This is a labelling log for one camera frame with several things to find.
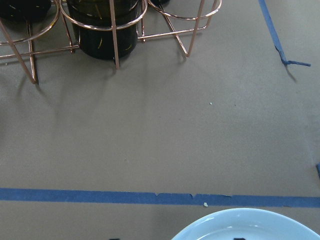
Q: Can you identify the light blue plate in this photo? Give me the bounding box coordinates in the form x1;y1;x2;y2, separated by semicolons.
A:
173;208;320;240

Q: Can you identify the dark wine bottle middle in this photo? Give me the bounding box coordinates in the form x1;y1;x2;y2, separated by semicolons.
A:
67;0;140;60

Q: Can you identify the dark wine bottle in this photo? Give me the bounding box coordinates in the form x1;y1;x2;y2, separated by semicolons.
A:
67;0;140;60
0;0;52;22

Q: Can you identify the dark wine bottle lower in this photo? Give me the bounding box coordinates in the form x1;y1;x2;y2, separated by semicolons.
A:
0;0;52;22

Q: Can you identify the copper wire bottle rack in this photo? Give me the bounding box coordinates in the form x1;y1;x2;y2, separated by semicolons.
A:
0;0;222;84

